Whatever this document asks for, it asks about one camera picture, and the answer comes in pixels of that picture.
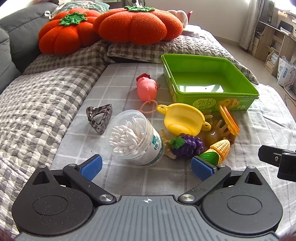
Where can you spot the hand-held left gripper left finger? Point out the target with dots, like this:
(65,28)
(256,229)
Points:
(91,168)

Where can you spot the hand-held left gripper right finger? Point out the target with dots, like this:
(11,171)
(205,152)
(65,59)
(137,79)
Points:
(202,168)

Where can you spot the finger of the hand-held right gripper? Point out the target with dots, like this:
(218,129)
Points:
(269,155)

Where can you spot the purple toy grapes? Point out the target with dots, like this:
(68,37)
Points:
(189,146)

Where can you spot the yellow toy corn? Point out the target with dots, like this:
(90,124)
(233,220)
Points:
(220,148)

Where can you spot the amber toy hand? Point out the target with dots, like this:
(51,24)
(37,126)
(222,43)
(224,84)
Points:
(214,136)

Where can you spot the beige toy starfish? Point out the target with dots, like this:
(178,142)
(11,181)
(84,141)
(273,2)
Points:
(164,139)

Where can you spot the clear cotton swab jar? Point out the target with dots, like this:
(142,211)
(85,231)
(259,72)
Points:
(138,148)

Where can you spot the leopard print hair claw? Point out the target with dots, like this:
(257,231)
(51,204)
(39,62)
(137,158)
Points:
(92,114)

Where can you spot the orange toy rings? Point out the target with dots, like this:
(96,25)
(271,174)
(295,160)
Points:
(229,118)

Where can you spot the yellow toy pot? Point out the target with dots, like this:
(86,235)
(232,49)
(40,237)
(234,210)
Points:
(182,115)

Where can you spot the pink pig toy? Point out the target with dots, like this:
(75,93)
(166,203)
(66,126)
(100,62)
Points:
(146,88)

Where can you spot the green plastic bin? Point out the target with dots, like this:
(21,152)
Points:
(175,69)

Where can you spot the grey grid bed sheet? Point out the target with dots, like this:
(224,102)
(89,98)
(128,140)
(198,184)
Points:
(124,97)

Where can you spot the white shopping bag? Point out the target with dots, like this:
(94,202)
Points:
(285,71)

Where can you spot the grey checked quilt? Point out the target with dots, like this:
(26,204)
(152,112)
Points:
(34,104)

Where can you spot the wooden desk shelf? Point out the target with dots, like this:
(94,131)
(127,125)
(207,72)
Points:
(268,39)

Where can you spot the grey checked pillow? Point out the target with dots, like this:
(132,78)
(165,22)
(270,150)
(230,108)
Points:
(143,49)

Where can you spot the grey curtain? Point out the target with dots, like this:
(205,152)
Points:
(251,23)

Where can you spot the small orange pumpkin cushion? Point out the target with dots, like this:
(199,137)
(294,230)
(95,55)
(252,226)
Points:
(60,37)

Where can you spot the white papers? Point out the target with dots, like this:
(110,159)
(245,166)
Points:
(190,30)

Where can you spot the large orange pumpkin cushion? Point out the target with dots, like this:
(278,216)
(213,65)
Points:
(138,25)

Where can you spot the red plastic object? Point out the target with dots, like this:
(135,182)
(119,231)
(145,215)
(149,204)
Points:
(190,16)

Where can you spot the white pink plush toy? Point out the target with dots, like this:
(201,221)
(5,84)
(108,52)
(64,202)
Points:
(180,16)

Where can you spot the green leaf pattern pillow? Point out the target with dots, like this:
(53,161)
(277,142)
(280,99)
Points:
(97,7)

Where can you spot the grey sofa backrest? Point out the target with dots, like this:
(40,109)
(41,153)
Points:
(23,20)

